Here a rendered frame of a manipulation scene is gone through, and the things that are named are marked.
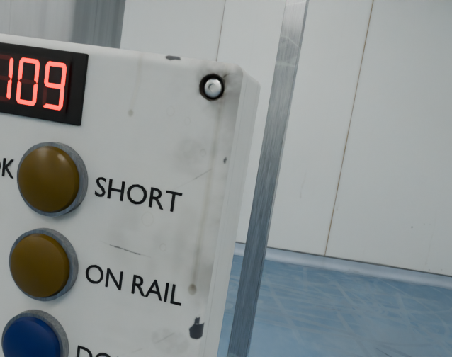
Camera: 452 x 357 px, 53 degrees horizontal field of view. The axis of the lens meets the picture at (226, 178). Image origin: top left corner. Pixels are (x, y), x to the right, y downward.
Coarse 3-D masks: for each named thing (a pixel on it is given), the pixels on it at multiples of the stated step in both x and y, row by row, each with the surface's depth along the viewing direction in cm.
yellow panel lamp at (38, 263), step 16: (32, 240) 18; (48, 240) 18; (16, 256) 18; (32, 256) 18; (48, 256) 18; (64, 256) 18; (16, 272) 18; (32, 272) 18; (48, 272) 18; (64, 272) 18; (32, 288) 18; (48, 288) 18
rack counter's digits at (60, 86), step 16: (0, 64) 18; (16, 64) 18; (32, 64) 18; (48, 64) 18; (64, 64) 18; (0, 80) 18; (16, 80) 18; (32, 80) 18; (48, 80) 18; (64, 80) 18; (0, 96) 18; (16, 96) 18; (32, 96) 18; (48, 96) 18; (64, 96) 18; (64, 112) 18
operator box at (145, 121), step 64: (128, 64) 17; (192, 64) 17; (0, 128) 19; (64, 128) 18; (128, 128) 17; (192, 128) 17; (0, 192) 19; (192, 192) 17; (0, 256) 19; (128, 256) 18; (192, 256) 17; (0, 320) 20; (64, 320) 19; (128, 320) 18; (192, 320) 18
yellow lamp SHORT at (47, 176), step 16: (32, 160) 18; (48, 160) 18; (64, 160) 18; (32, 176) 18; (48, 176) 18; (64, 176) 17; (32, 192) 18; (48, 192) 18; (64, 192) 18; (48, 208) 18; (64, 208) 18
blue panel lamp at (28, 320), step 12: (12, 324) 19; (24, 324) 19; (36, 324) 19; (12, 336) 19; (24, 336) 19; (36, 336) 18; (48, 336) 18; (12, 348) 19; (24, 348) 19; (36, 348) 18; (48, 348) 18
